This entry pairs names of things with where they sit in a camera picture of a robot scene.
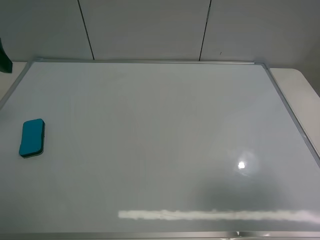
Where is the white whiteboard with aluminium frame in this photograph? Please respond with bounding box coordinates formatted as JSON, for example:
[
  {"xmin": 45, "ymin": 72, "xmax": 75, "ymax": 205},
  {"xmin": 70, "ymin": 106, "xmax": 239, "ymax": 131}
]
[{"xmin": 0, "ymin": 59, "xmax": 320, "ymax": 240}]

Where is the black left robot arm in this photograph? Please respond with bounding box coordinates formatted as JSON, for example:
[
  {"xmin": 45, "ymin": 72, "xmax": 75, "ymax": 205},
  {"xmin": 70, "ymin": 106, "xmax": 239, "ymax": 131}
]
[{"xmin": 0, "ymin": 40, "xmax": 13, "ymax": 74}]

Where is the teal whiteboard eraser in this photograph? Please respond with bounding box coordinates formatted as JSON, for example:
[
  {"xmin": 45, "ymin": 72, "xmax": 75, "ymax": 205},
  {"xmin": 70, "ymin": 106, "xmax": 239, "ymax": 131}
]
[{"xmin": 18, "ymin": 118, "xmax": 46, "ymax": 158}]

